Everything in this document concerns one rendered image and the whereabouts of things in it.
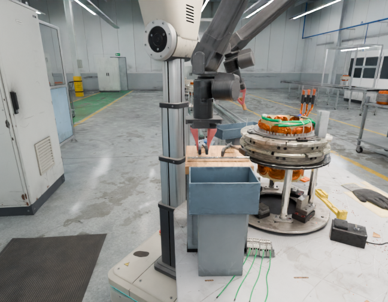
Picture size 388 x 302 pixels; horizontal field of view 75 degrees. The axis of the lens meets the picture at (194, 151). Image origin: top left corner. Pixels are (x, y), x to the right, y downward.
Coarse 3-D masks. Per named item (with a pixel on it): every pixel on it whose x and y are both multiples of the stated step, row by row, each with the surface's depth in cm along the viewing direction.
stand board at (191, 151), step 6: (186, 150) 82; (192, 150) 82; (210, 150) 82; (216, 150) 82; (186, 156) 77; (192, 156) 77; (198, 156) 77; (186, 162) 72; (192, 162) 72; (198, 162) 72; (204, 162) 72; (210, 162) 72; (216, 162) 72; (222, 162) 72; (228, 162) 72; (234, 162) 72; (240, 162) 72; (246, 162) 72; (186, 168) 69; (252, 168) 69
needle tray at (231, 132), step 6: (222, 126) 122; (228, 126) 123; (234, 126) 125; (240, 126) 126; (216, 132) 115; (222, 132) 110; (228, 132) 112; (234, 132) 113; (240, 132) 114; (222, 138) 111; (228, 138) 112; (234, 138) 116; (240, 138) 117; (234, 144) 117; (240, 144) 118
